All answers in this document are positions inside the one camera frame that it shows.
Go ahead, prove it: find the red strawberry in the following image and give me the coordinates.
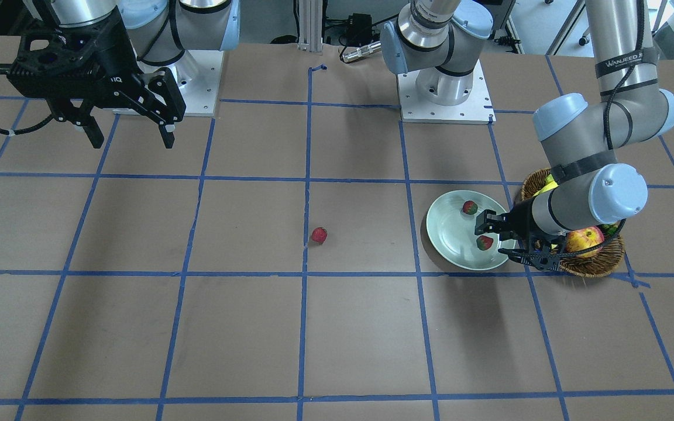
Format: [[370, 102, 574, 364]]
[[461, 200, 479, 216], [310, 227, 328, 244], [476, 235, 495, 251]]

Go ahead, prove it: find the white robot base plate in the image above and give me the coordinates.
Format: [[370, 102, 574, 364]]
[[397, 60, 497, 125]]

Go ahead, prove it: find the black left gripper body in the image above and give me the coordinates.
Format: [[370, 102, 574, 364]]
[[475, 199, 565, 270]]

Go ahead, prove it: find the light green plate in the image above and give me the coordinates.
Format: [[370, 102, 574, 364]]
[[426, 190, 517, 270]]

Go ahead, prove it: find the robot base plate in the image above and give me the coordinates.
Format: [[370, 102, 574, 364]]
[[138, 47, 225, 117]]

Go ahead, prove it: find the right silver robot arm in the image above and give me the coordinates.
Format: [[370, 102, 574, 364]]
[[7, 1, 240, 149]]

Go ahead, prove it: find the aluminium frame post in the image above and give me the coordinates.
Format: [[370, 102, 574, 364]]
[[295, 0, 325, 55]]

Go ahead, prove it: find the red yellow apple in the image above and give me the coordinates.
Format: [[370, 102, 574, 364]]
[[565, 226, 604, 253]]

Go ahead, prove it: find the brown wicker basket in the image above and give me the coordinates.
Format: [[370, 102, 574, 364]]
[[516, 168, 625, 278]]

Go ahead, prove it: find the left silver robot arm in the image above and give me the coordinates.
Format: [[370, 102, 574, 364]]
[[380, 1, 674, 270]]

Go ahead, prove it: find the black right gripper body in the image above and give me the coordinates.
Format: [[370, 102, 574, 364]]
[[7, 9, 185, 132]]

